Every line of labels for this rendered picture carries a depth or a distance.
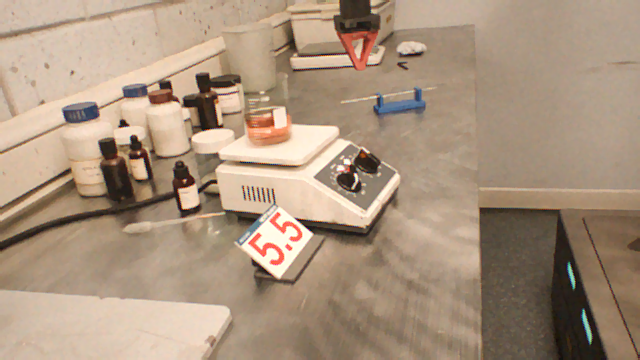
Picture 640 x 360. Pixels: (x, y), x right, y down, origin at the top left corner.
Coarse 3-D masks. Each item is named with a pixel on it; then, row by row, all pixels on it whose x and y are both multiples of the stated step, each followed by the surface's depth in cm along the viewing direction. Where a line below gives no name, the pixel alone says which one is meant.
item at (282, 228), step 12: (276, 216) 59; (288, 216) 61; (264, 228) 57; (276, 228) 58; (288, 228) 59; (300, 228) 60; (252, 240) 55; (264, 240) 56; (276, 240) 57; (288, 240) 58; (300, 240) 59; (252, 252) 54; (264, 252) 55; (276, 252) 55; (288, 252) 57; (276, 264) 54
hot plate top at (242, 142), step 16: (304, 128) 70; (320, 128) 70; (336, 128) 69; (240, 144) 67; (288, 144) 65; (304, 144) 64; (320, 144) 64; (240, 160) 64; (256, 160) 63; (272, 160) 62; (288, 160) 61; (304, 160) 61
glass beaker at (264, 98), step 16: (240, 80) 65; (256, 80) 67; (272, 80) 67; (240, 96) 63; (256, 96) 62; (272, 96) 62; (288, 96) 64; (256, 112) 62; (272, 112) 63; (288, 112) 64; (256, 128) 63; (272, 128) 63; (288, 128) 65; (256, 144) 64; (272, 144) 64
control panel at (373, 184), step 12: (336, 156) 66; (348, 156) 67; (324, 168) 63; (336, 168) 64; (384, 168) 68; (324, 180) 61; (336, 180) 62; (360, 180) 64; (372, 180) 65; (384, 180) 66; (336, 192) 60; (348, 192) 61; (360, 192) 62; (372, 192) 63; (360, 204) 60
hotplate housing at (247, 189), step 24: (336, 144) 69; (240, 168) 64; (264, 168) 63; (288, 168) 63; (312, 168) 62; (240, 192) 65; (264, 192) 63; (288, 192) 62; (312, 192) 60; (384, 192) 65; (240, 216) 67; (312, 216) 62; (336, 216) 60; (360, 216) 59
